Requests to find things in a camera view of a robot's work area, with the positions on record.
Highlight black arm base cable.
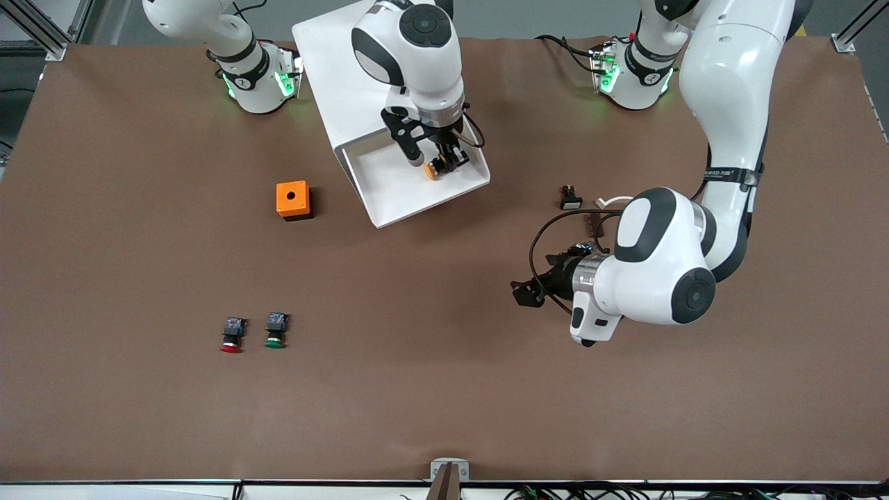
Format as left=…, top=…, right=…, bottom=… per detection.
left=535, top=33, right=601, bottom=74

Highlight white drawer cabinet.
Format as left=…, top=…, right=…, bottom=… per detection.
left=291, top=0, right=410, bottom=157

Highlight aluminium frame profile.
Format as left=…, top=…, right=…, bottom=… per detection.
left=0, top=0, right=94, bottom=62
left=830, top=0, right=889, bottom=54

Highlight orange button enclosure box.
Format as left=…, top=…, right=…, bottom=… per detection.
left=276, top=181, right=314, bottom=222

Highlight green push button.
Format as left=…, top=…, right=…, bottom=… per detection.
left=265, top=312, right=290, bottom=349

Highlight red push button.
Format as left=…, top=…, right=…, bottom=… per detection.
left=220, top=317, right=248, bottom=353

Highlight black cable bundle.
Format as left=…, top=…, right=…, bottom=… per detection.
left=504, top=485, right=889, bottom=500

